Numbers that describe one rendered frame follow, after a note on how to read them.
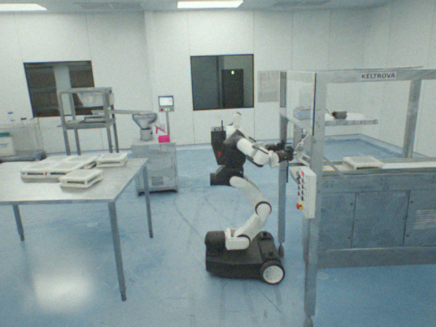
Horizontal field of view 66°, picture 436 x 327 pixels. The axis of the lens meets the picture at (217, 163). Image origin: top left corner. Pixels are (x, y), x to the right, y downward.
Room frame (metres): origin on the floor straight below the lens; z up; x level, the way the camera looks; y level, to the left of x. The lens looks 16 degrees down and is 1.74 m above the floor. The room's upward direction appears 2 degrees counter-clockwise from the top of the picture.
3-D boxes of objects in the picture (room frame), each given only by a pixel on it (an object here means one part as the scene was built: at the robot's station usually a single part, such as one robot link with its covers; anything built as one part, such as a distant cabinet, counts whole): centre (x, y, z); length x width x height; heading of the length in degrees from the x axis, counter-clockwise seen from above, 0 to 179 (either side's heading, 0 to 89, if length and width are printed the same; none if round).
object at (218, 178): (2.68, -0.07, 0.87); 0.28 x 0.13 x 0.18; 90
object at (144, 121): (4.91, 0.97, 0.95); 0.49 x 0.36 x 0.37; 97
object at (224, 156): (2.68, -0.10, 1.14); 0.34 x 0.30 x 0.36; 0
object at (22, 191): (2.82, 1.48, 0.86); 1.50 x 1.10 x 0.04; 88
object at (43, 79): (7.17, 3.17, 1.43); 1.32 x 0.01 x 1.11; 97
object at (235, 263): (2.69, -0.17, 0.19); 0.64 x 0.52 x 0.33; 90
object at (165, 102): (5.03, 0.73, 1.07); 0.23 x 0.10 x 0.62; 97
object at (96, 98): (5.30, 1.74, 0.75); 1.43 x 1.06 x 1.50; 97
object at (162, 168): (4.86, 0.92, 0.38); 0.63 x 0.57 x 0.76; 97
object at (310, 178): (1.84, -0.51, 1.03); 0.17 x 0.06 x 0.26; 0
